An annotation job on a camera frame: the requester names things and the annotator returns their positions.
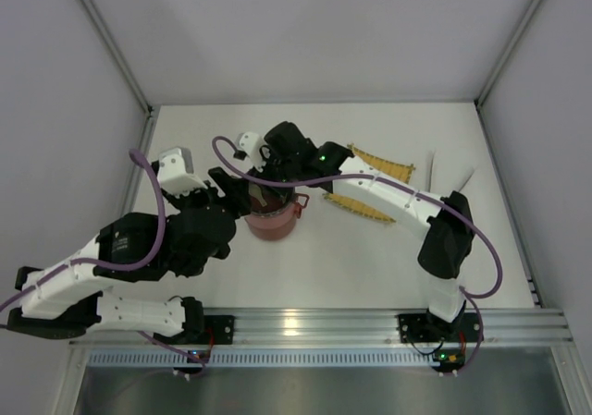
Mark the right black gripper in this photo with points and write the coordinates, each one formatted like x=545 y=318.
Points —
x=271 y=175

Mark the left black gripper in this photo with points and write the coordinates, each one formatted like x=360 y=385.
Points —
x=215 y=193

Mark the beige spoon head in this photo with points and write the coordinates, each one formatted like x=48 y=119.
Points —
x=257 y=194

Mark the grey lid with handle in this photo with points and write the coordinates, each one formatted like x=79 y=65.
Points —
x=279 y=201

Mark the metal tongs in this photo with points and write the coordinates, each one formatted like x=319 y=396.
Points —
x=447 y=172

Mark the pink steel pot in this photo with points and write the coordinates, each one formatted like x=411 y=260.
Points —
x=271 y=234
x=283 y=221

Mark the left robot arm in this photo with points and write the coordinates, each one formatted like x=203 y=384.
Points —
x=77 y=296

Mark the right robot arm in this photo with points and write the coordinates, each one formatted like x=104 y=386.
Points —
x=442 y=225

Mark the right camera mount white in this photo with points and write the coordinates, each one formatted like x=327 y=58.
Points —
x=249 y=145

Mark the camera mount white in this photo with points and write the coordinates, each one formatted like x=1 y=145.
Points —
x=249 y=145
x=176 y=175

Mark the left camera mount white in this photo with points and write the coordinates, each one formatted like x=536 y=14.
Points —
x=176 y=175

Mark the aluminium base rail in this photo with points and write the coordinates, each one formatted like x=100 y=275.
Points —
x=307 y=338

